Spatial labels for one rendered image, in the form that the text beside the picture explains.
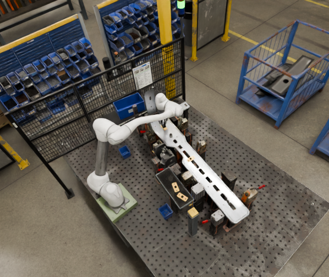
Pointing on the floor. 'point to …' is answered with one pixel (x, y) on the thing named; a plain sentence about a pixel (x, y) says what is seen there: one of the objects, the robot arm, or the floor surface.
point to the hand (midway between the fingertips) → (163, 125)
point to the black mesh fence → (100, 104)
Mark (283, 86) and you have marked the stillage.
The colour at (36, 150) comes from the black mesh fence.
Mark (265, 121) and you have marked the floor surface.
